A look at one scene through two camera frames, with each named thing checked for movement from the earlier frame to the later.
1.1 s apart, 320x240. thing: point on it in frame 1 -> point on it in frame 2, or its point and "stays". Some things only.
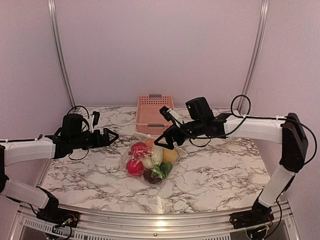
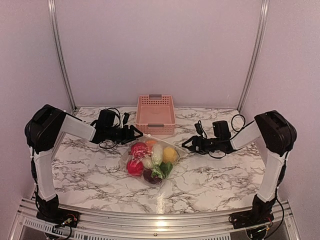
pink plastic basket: x=149 y=120 stays
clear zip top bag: x=148 y=163 stays
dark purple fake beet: x=154 y=180 stays
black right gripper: x=169 y=133 -> x=195 y=139
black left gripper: x=105 y=141 -> x=128 y=137
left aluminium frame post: x=52 y=11 stays
